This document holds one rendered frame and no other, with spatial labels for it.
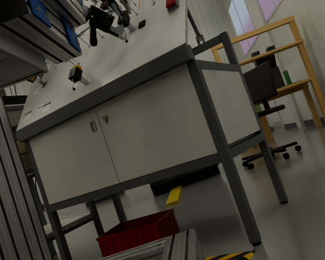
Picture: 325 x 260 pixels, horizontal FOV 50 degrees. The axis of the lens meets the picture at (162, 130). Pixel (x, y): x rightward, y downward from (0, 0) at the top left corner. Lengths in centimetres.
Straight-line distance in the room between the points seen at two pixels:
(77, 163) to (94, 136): 20
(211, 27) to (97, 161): 1025
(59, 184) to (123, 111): 62
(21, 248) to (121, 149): 102
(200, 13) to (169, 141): 1052
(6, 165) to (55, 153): 123
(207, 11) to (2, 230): 1149
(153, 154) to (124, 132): 19
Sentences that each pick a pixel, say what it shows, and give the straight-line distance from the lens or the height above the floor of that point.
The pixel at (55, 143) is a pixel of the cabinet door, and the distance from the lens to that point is 200.
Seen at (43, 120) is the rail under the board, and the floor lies 85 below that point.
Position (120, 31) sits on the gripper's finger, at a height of 107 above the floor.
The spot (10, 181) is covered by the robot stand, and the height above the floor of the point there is 53.
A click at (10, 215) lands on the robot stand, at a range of 76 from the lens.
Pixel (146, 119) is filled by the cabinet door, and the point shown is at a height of 64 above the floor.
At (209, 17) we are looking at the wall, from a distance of 1191.
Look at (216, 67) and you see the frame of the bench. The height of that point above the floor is 77.
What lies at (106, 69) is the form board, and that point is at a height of 95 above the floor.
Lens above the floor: 48
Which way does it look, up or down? 3 degrees up
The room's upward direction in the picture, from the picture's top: 19 degrees counter-clockwise
